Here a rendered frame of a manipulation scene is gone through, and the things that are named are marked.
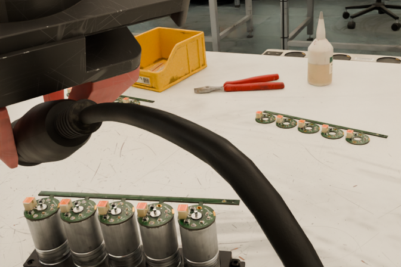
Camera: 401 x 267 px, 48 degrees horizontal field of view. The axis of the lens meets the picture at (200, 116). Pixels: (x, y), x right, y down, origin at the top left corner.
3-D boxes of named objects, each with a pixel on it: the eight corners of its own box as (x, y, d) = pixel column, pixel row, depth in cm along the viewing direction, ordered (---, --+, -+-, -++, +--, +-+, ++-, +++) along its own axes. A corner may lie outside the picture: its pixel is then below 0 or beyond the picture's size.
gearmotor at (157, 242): (177, 285, 31) (167, 226, 28) (143, 282, 31) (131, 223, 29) (185, 259, 33) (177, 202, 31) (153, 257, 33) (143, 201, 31)
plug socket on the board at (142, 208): (148, 217, 30) (147, 209, 29) (136, 217, 30) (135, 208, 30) (152, 210, 30) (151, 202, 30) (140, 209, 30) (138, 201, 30)
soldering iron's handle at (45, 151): (11, 173, 22) (54, 180, 11) (-6, 126, 22) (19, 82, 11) (61, 156, 23) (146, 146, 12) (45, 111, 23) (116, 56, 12)
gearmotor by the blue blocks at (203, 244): (218, 288, 30) (211, 228, 28) (182, 285, 31) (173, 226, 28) (223, 262, 32) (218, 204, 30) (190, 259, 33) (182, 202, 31)
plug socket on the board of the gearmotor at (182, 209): (190, 220, 29) (188, 211, 29) (177, 219, 29) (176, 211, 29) (193, 212, 30) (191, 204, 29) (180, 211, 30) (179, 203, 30)
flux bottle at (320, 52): (337, 81, 63) (340, 10, 59) (320, 88, 61) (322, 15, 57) (318, 75, 66) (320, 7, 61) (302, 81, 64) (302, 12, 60)
